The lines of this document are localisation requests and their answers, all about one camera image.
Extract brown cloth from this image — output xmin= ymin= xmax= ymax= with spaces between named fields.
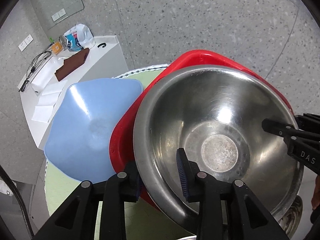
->
xmin=55 ymin=48 xmax=90 ymax=81

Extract blue plastic plate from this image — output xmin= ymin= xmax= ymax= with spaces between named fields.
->
xmin=44 ymin=78 xmax=143 ymax=183

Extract orange container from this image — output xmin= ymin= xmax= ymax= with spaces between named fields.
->
xmin=50 ymin=41 xmax=63 ymax=55

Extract large steel bowl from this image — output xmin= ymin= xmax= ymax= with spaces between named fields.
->
xmin=133 ymin=64 xmax=304 ymax=230

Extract white sink counter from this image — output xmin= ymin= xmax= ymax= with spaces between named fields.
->
xmin=20 ymin=35 xmax=129 ymax=150

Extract black cable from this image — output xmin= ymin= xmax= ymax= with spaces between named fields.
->
xmin=18 ymin=50 xmax=53 ymax=92

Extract plastic bag with blue pack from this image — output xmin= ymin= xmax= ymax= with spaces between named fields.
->
xmin=63 ymin=24 xmax=96 ymax=51

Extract double wall socket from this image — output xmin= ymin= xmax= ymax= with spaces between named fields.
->
xmin=18 ymin=34 xmax=33 ymax=51

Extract round table with tablecloth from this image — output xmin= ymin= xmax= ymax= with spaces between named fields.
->
xmin=44 ymin=64 xmax=195 ymax=239

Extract person's right hand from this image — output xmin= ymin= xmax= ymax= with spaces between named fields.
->
xmin=311 ymin=176 xmax=320 ymax=210

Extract red plastic basin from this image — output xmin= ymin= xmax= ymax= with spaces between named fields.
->
xmin=109 ymin=49 xmax=295 ymax=210

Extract white paper towels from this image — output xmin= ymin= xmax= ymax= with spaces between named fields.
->
xmin=32 ymin=80 xmax=67 ymax=122

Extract small black hook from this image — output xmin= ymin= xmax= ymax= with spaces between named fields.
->
xmin=97 ymin=42 xmax=106 ymax=48

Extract medium steel bowl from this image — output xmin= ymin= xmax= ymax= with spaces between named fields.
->
xmin=278 ymin=196 xmax=303 ymax=239

